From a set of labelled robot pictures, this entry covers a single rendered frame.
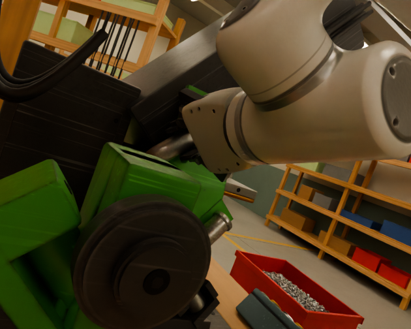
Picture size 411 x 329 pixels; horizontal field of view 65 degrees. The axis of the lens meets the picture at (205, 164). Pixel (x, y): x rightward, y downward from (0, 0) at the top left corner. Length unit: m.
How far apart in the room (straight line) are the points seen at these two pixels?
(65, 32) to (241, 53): 3.57
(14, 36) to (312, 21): 1.08
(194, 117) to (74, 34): 3.35
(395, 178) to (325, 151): 6.28
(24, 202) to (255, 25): 0.18
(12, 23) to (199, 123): 0.93
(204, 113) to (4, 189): 0.24
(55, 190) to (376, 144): 0.20
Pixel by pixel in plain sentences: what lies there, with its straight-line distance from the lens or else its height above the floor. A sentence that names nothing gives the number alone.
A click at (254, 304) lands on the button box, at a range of 0.69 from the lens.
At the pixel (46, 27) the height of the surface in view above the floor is 1.73.
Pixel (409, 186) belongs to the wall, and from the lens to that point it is 6.42.
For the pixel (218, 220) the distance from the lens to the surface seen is 0.52.
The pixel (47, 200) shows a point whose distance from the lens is 0.18.
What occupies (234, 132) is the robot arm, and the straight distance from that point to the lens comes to 0.33.
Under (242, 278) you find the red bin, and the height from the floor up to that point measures 0.86.
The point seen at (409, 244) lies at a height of 0.87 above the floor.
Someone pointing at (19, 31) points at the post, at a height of 1.31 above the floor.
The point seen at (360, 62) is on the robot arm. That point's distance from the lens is 0.25.
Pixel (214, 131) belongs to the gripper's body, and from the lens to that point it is 0.38.
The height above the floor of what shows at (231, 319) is 0.90.
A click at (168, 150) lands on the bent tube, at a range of 0.47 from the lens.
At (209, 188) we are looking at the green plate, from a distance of 0.55.
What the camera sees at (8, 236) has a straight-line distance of 0.19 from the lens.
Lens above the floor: 1.19
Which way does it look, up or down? 3 degrees down
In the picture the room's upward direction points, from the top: 21 degrees clockwise
